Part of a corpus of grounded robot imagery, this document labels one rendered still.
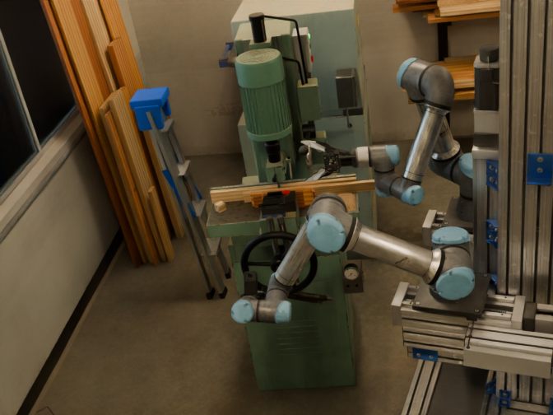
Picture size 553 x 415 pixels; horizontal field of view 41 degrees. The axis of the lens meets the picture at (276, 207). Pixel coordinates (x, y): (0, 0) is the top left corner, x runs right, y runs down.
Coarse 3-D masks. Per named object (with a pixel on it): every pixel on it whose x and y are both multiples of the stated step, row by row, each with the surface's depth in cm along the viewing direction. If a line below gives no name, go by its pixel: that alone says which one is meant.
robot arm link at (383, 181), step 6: (378, 174) 266; (384, 174) 265; (390, 174) 265; (378, 180) 268; (384, 180) 265; (390, 180) 263; (378, 186) 269; (384, 186) 265; (378, 192) 270; (384, 192) 269
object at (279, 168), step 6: (282, 156) 292; (276, 162) 289; (282, 162) 288; (270, 168) 286; (276, 168) 286; (282, 168) 286; (270, 174) 287; (276, 174) 287; (282, 174) 287; (270, 180) 289; (276, 180) 289; (282, 180) 289
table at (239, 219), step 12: (228, 204) 300; (240, 204) 299; (216, 216) 293; (228, 216) 292; (240, 216) 291; (252, 216) 289; (300, 216) 284; (216, 228) 288; (228, 228) 288; (240, 228) 288; (252, 228) 287; (300, 228) 282
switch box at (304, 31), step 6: (294, 30) 297; (300, 30) 295; (306, 30) 294; (294, 36) 291; (300, 36) 291; (306, 36) 291; (294, 42) 292; (306, 42) 292; (294, 48) 294; (306, 48) 293; (306, 54) 295; (300, 60) 296; (306, 60) 296; (306, 66) 297
